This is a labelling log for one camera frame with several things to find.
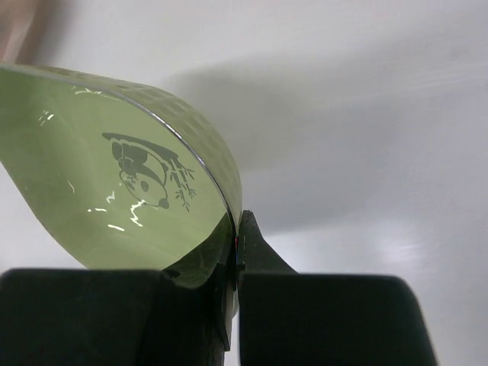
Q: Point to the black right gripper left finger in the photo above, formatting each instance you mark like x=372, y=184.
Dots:
x=178, y=316

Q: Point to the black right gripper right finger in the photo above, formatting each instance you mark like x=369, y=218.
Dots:
x=289, y=318

